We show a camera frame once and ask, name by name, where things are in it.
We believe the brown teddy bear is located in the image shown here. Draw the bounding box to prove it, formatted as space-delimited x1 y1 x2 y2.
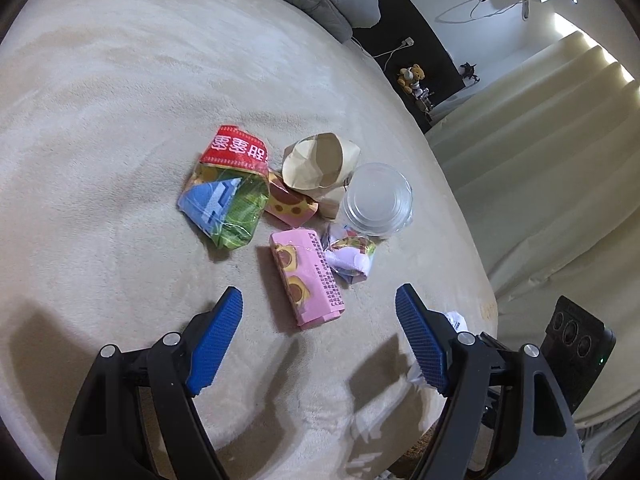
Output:
396 63 427 94

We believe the brown paper bag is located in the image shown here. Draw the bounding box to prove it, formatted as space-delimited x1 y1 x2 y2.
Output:
281 132 362 221

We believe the pink patterned carton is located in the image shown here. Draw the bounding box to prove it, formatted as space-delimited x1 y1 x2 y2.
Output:
269 228 347 331

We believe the clear plastic container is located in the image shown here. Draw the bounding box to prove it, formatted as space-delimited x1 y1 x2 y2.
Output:
340 162 415 241

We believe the black headboard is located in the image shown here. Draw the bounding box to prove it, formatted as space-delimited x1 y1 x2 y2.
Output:
349 0 473 134

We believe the white wall cable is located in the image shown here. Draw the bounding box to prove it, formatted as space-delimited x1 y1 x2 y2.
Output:
434 0 532 24

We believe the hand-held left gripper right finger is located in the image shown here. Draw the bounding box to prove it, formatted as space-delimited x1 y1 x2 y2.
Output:
395 283 587 480

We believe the beige plush blanket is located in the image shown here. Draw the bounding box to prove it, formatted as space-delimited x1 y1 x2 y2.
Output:
0 0 501 480

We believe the colourful wrapper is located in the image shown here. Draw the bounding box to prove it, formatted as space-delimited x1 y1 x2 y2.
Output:
322 222 377 286

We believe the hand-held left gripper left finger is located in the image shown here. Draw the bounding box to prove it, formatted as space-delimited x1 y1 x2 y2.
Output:
56 286 244 480

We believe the white charger with cable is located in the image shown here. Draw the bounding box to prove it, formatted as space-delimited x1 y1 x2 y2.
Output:
350 36 417 68

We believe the dark grey quilted pillow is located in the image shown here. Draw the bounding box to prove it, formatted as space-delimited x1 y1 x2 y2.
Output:
252 0 355 44

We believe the orange patterned snack packet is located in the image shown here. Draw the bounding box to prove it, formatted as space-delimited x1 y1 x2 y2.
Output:
263 170 317 227

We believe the cream curtain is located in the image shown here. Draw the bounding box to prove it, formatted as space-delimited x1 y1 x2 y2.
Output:
425 30 640 421

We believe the red and green snack bag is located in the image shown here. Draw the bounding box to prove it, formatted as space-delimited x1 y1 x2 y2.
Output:
176 124 271 249

